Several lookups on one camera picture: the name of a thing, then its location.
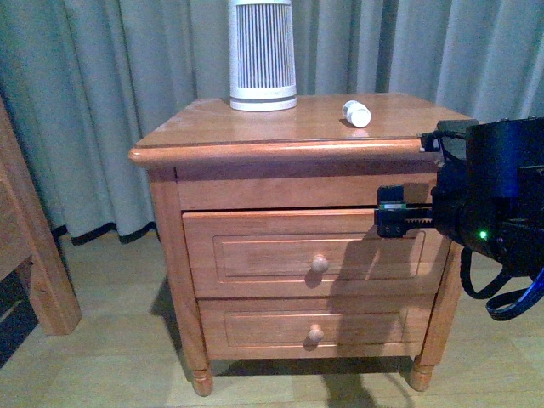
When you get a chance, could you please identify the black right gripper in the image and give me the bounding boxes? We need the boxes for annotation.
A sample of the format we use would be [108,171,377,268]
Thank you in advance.
[374,117,543,279]

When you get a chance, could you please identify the white medicine bottle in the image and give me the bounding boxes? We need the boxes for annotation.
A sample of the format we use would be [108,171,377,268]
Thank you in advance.
[343,100,371,128]

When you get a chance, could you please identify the wooden drawer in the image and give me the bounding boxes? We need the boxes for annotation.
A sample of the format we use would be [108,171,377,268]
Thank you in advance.
[200,296,433,360]
[183,208,450,298]

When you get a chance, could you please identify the wooden nightstand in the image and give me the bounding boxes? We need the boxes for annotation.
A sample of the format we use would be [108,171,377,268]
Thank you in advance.
[129,93,461,396]

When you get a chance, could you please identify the white tower air purifier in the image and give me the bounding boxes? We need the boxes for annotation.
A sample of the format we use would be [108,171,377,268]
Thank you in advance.
[228,1,297,112]

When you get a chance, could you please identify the grey curtain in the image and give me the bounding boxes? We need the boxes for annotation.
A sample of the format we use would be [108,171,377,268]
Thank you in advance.
[1,1,543,237]

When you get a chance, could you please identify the black and blue cables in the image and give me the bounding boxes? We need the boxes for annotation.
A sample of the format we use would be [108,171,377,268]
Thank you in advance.
[459,247,544,322]

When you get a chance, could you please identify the wooden bed frame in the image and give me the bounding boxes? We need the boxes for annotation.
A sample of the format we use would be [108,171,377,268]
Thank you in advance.
[1,105,82,336]

